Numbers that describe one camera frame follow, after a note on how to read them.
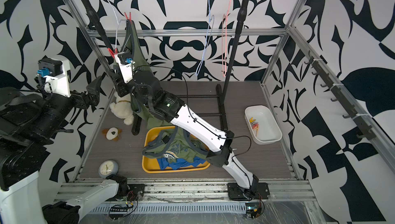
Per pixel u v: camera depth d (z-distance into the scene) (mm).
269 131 942
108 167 779
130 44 732
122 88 499
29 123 299
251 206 708
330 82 602
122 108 945
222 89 930
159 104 459
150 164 829
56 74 332
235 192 740
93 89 401
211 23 906
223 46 1048
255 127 949
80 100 401
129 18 717
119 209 728
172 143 788
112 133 912
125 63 453
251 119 990
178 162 788
